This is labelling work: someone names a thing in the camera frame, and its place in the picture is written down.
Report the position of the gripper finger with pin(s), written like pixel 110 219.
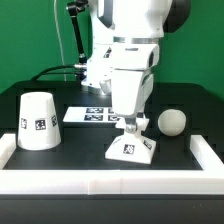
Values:
pixel 131 125

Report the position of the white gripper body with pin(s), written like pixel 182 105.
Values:
pixel 131 76

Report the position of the white lamp base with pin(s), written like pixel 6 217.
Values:
pixel 132 147

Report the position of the white lamp bulb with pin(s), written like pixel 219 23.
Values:
pixel 172 122

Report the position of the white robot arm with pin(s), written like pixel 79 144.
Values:
pixel 128 22

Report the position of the white lamp shade cone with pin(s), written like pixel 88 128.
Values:
pixel 38 127

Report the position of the white marker sheet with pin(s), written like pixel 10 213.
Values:
pixel 90 115

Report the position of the white U-shaped border frame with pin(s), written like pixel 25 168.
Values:
pixel 208 180

